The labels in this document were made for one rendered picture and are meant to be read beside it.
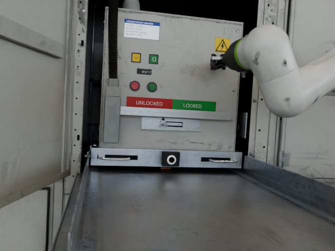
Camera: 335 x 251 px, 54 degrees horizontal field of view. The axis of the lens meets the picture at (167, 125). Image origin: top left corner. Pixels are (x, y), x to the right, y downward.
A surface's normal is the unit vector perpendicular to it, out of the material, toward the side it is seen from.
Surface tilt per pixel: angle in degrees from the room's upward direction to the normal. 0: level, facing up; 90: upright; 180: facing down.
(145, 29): 90
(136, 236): 0
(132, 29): 90
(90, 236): 0
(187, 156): 90
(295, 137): 90
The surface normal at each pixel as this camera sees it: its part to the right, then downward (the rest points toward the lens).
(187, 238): 0.06, -1.00
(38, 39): 0.99, 0.06
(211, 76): 0.20, 0.06
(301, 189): -0.98, -0.04
